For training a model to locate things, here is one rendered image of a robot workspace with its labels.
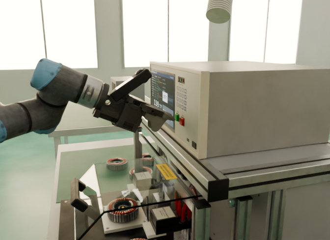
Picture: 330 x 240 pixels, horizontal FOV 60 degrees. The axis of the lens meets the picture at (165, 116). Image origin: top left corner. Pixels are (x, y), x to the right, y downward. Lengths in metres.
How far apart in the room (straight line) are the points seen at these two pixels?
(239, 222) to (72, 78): 0.49
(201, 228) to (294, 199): 0.23
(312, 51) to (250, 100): 6.88
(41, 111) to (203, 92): 0.38
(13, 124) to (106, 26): 4.83
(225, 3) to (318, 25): 5.77
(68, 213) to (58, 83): 0.62
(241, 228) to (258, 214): 0.06
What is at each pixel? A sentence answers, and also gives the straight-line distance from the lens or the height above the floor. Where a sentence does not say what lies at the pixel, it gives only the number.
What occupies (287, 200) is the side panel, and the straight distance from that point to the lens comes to 0.73.
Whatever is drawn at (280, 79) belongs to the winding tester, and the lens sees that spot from 0.75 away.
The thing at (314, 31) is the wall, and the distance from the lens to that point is 7.56.
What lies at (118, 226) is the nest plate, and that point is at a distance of 1.04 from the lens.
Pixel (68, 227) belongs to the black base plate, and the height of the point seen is 0.77.
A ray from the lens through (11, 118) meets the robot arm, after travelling 0.69.
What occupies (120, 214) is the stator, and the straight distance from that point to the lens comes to 1.04.
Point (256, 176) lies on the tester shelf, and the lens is 0.63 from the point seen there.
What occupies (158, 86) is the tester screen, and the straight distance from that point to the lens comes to 0.95.
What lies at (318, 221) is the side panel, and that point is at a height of 0.96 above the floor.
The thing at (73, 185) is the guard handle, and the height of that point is 1.06.
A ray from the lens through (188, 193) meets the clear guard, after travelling 0.64.
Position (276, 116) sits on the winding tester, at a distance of 0.76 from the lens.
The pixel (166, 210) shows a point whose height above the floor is 0.92.
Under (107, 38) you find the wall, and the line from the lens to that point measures 5.44.
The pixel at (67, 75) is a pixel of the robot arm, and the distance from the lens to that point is 0.69.
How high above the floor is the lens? 1.37
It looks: 14 degrees down
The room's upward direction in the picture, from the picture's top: straight up
